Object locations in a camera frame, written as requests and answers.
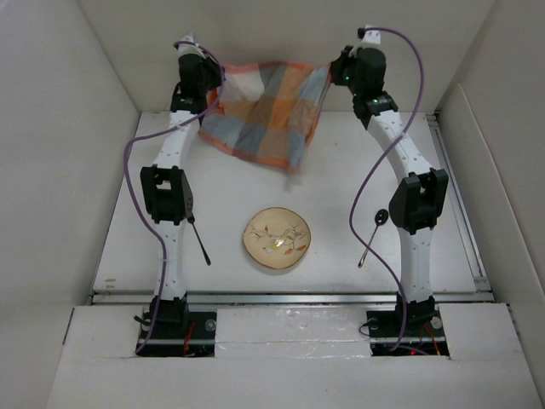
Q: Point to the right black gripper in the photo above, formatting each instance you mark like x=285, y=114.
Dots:
x=347, y=55

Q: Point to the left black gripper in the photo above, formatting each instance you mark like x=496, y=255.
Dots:
x=214, y=69

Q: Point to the checkered orange blue cloth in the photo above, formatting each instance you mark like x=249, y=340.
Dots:
x=267, y=112

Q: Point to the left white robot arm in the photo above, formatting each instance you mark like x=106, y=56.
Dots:
x=167, y=193

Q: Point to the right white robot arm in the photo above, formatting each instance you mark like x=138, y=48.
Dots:
x=418, y=201

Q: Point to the black metal fork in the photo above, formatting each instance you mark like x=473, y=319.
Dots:
x=200, y=240

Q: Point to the black metal spoon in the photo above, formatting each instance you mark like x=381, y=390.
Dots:
x=380, y=219

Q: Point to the beige floral ceramic plate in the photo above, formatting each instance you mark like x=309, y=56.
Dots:
x=277, y=238

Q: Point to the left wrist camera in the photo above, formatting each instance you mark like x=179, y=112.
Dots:
x=188, y=45

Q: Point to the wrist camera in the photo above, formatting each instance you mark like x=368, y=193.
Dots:
x=369, y=37
x=188, y=45

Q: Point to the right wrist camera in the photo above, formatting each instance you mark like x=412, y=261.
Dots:
x=369, y=37

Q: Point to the aluminium front rail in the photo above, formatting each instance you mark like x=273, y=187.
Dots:
x=232, y=298

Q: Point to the aluminium rail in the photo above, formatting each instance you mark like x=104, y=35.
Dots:
x=232, y=298
x=480, y=279

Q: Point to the aluminium right side rail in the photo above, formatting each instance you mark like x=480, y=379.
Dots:
x=480, y=279

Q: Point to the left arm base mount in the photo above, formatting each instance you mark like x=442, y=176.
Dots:
x=194, y=338

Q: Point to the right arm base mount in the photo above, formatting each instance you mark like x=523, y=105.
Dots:
x=424, y=338

